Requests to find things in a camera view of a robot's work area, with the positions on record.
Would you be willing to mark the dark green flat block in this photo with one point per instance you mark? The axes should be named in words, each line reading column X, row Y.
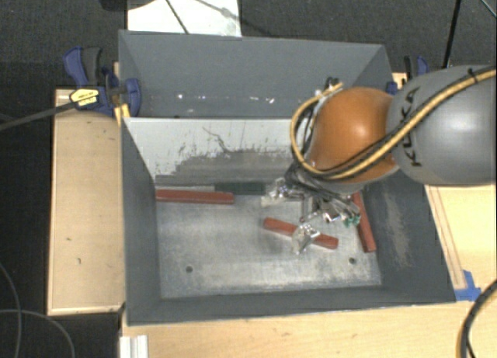
column 240, row 188

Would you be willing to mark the red-brown flat block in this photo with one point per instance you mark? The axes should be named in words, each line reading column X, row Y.
column 194, row 196
column 279, row 226
column 367, row 232

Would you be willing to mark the grey metal bin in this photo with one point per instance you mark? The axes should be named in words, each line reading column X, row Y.
column 248, row 247

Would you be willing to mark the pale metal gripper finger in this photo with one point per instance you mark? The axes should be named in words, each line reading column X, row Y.
column 299, row 242
column 311, row 237

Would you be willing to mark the pale wood board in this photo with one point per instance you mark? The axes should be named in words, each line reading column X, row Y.
column 85, row 201

